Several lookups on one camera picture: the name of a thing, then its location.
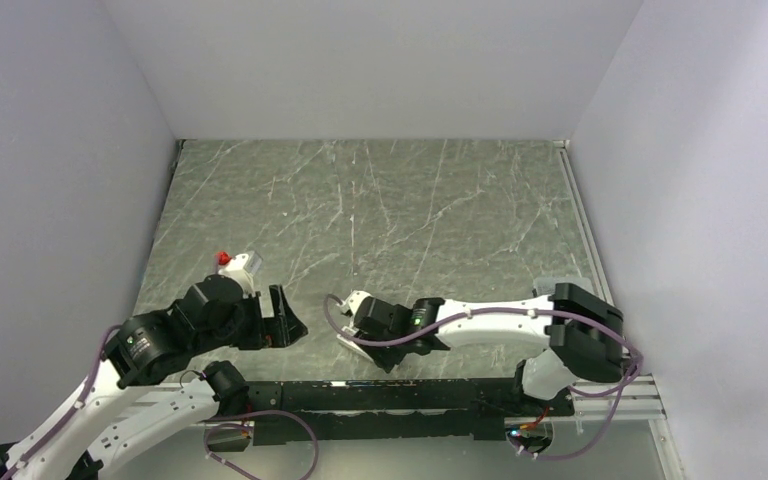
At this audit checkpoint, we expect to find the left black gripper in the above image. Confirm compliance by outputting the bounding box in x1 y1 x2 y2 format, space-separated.
194 282 307 353

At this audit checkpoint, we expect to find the white remote control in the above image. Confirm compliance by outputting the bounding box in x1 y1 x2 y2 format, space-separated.
336 335 374 363

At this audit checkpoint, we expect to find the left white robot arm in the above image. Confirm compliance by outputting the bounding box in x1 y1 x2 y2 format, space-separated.
0 274 308 479

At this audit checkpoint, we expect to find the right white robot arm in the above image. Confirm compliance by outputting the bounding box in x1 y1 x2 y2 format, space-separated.
340 282 626 415

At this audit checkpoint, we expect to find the clear plastic box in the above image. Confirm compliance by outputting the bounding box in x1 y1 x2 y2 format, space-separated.
532 277 560 297

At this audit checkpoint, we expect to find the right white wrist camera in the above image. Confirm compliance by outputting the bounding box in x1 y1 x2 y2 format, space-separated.
339 290 371 318

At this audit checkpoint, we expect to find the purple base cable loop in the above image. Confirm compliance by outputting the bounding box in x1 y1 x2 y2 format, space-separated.
202 409 322 480

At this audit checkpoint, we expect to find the aluminium rail right edge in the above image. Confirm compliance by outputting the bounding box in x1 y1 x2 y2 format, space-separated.
552 140 615 304

